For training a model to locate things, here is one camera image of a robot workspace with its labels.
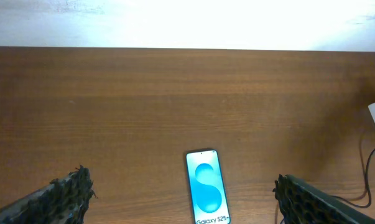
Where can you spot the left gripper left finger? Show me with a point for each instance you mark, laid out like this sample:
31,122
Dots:
62,201

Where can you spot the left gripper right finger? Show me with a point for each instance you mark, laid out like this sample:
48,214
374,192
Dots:
301,203

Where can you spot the blue screen Galaxy smartphone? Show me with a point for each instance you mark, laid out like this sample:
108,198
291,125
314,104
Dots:
207,189

